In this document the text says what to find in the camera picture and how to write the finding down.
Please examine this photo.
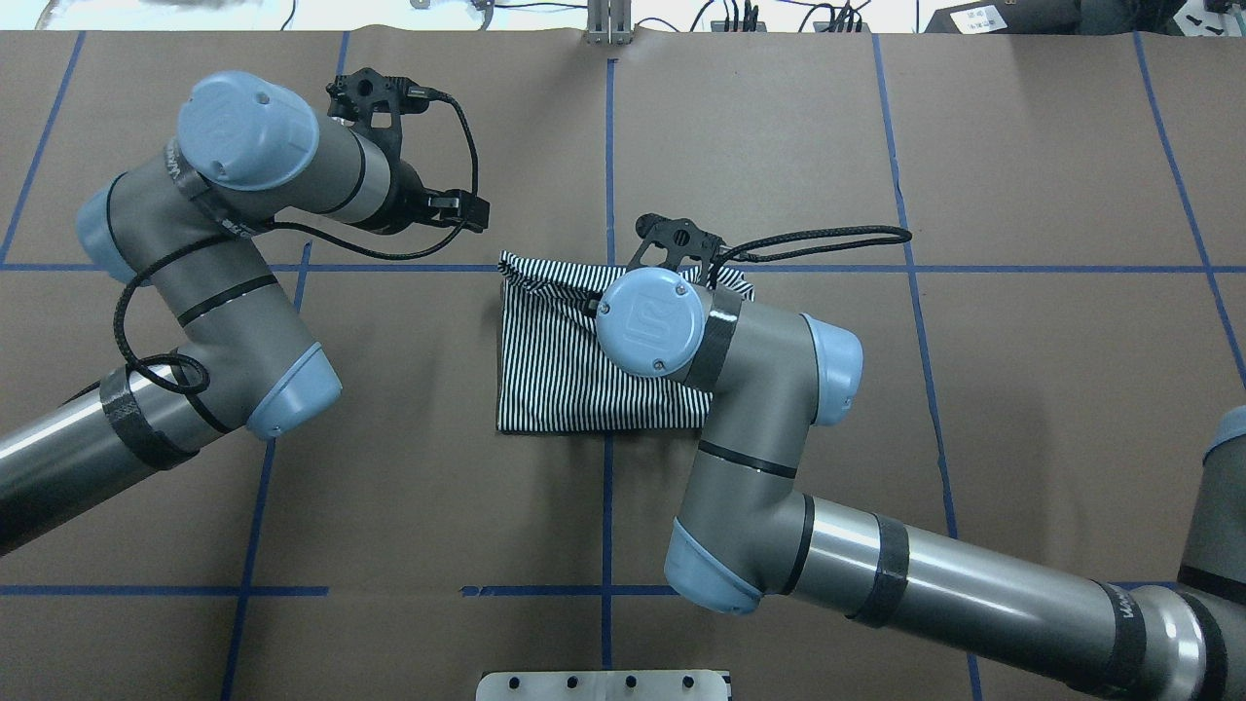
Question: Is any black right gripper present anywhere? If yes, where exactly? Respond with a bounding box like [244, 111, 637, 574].
[628, 214, 726, 285]

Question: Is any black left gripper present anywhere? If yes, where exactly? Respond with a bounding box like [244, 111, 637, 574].
[326, 67, 490, 235]

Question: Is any navy white striped polo shirt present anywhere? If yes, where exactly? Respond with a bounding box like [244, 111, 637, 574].
[497, 252, 711, 433]

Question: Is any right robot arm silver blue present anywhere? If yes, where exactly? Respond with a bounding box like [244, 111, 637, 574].
[596, 213, 1244, 700]

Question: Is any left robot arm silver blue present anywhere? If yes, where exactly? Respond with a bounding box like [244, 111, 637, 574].
[1, 67, 490, 553]

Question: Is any brown paper table cover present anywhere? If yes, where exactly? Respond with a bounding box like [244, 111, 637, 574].
[2, 26, 1244, 700]

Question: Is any black box with white label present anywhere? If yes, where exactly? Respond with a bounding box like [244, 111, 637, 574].
[921, 1, 1082, 35]

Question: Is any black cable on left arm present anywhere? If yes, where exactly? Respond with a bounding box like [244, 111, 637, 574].
[113, 86, 482, 395]

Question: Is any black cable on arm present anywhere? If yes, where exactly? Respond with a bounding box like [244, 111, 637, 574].
[715, 227, 913, 266]
[113, 86, 482, 395]

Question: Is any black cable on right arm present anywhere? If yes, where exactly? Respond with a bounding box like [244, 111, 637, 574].
[715, 227, 913, 266]

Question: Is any aluminium frame post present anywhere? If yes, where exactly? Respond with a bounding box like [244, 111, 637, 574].
[583, 0, 635, 46]

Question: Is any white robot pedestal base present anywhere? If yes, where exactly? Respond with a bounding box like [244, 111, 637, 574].
[475, 669, 734, 700]

